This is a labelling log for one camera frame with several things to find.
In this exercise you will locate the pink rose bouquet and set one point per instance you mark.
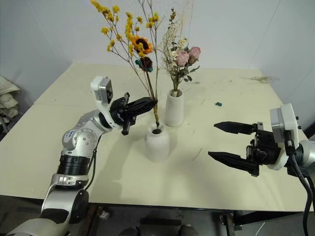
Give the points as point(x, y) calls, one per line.
point(180, 57)

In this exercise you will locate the round white vase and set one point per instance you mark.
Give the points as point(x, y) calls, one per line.
point(157, 145)

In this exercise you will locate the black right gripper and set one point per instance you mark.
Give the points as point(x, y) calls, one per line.
point(264, 146)

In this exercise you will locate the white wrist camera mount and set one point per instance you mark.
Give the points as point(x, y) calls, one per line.
point(285, 123)
point(102, 91)

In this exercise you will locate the black metal table frame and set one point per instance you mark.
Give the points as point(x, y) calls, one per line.
point(227, 222)

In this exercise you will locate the loose dried grass sprig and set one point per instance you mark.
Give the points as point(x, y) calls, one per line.
point(262, 79)

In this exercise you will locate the dark rounded shape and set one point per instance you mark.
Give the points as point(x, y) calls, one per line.
point(128, 231)
point(188, 230)

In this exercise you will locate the tall white vase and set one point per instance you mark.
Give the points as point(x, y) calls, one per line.
point(174, 109)

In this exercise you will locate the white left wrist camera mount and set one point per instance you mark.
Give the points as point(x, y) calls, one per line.
point(102, 91)

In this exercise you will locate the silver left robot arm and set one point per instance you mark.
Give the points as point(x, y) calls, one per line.
point(78, 137)

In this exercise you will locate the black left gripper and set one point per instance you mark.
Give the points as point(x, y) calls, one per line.
point(118, 111)

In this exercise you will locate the dry stem fragment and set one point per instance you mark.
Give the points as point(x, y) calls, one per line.
point(197, 154)

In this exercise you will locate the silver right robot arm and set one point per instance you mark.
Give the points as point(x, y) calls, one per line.
point(306, 153)

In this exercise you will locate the small white connector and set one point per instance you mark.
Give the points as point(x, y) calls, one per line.
point(104, 215)

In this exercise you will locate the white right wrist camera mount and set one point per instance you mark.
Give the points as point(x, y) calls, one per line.
point(285, 123)

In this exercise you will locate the small teal flower piece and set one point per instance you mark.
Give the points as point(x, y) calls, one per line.
point(218, 104)

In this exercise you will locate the crumpled beige cloth pile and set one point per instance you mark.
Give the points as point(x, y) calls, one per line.
point(7, 96)

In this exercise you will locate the yellow sunflower bouquet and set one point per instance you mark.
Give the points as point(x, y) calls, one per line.
point(137, 44)

